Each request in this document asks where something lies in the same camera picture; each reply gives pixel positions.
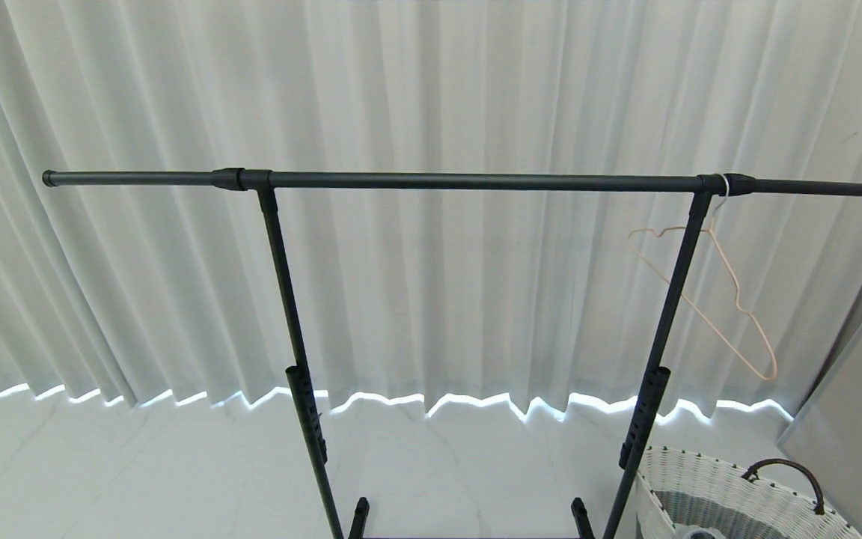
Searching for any black clothes rack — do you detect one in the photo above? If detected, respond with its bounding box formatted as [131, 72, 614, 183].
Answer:
[41, 167, 862, 539]

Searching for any pink clothes hanger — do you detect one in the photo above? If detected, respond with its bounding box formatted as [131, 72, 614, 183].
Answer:
[628, 196, 779, 383]

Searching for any white laundry basket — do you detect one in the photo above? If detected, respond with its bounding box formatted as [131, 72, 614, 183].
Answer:
[635, 446, 862, 539]

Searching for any white curtain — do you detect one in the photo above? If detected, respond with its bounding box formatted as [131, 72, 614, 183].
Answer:
[0, 0, 862, 424]

